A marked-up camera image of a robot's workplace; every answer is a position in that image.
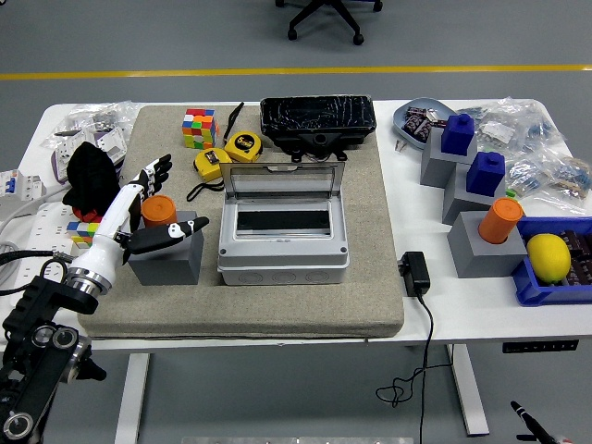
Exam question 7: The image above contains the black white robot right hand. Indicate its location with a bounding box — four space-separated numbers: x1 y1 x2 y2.
510 400 574 444

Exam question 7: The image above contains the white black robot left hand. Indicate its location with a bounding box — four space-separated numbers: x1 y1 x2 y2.
68 154 210 284

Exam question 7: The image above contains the orange cylinder battery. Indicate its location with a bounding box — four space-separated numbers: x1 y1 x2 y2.
477 197 524 245
141 194 179 228

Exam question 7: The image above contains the grey electrical box with lid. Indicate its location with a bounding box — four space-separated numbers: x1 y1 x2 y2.
216 160 352 287

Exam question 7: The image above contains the blue block battery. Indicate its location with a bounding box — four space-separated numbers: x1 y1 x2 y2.
465 151 506 196
440 113 476 156

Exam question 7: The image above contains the red piece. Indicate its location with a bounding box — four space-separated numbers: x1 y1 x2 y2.
73 207 104 224

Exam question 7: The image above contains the small multicolour puzzle cube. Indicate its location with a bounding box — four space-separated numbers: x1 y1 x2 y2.
66 220 104 250

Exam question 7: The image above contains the black cloth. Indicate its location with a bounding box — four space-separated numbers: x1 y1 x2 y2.
62 141 125 218

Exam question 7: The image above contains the white table leg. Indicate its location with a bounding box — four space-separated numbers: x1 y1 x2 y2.
114 353 152 444
446 344 490 437

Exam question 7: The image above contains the grey block with round hole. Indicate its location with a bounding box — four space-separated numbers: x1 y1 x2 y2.
446 210 528 279
127 210 204 287

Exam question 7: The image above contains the white purple socket panel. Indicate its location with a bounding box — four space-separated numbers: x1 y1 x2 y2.
49 127 129 184

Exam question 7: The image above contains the black table control panel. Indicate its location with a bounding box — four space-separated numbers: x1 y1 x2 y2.
502 339 580 355

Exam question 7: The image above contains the white circuit breaker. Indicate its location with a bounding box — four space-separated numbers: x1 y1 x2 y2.
0 168 47 221

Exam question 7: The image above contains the clear bag of metal parts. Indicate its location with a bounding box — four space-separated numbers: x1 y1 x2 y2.
40 100 140 149

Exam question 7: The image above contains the square yellow tape measure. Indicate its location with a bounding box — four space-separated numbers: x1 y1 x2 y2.
186 148 235 203

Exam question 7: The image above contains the large multicolour puzzle cube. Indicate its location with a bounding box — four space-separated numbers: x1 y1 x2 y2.
180 108 219 150

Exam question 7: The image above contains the blue plastic bin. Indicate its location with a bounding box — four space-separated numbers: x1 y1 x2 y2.
511 216 592 307

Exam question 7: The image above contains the round yellow tape measure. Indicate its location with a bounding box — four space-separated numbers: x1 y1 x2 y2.
223 102 264 164

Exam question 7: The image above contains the yellow lemon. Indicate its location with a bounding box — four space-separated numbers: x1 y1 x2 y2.
526 233 573 285

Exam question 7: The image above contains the brown packets pile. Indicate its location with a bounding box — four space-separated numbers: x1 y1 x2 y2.
557 229 592 287

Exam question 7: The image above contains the grey-brown mat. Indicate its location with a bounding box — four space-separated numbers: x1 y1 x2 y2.
76 104 406 341

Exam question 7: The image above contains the grey block holder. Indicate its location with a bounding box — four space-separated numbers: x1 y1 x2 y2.
419 127 478 189
441 162 508 227

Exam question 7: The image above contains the clear bag of mixed parts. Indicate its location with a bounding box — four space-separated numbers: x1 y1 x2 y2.
506 154 592 215

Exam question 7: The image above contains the clear bag with white label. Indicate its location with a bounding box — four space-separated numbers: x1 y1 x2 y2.
475 120 517 145

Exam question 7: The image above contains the black office chair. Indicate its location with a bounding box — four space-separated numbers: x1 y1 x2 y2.
275 0 384 46

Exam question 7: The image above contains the clear bag of blue parts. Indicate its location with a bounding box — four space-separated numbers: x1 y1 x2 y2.
455 95 568 156

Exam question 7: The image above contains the blue-grey plate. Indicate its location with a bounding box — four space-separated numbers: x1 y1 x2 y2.
391 96 457 152

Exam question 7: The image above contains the white power strip with cord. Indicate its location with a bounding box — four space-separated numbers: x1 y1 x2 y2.
8 202 80 309

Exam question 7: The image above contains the white thick cable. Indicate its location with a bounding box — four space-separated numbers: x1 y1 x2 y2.
0 187 68 232

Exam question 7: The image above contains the grey coiled cable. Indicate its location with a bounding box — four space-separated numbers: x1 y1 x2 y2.
0 240 29 297

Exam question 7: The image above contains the black power adapter with cord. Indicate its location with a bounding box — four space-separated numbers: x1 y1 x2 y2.
375 251 455 444

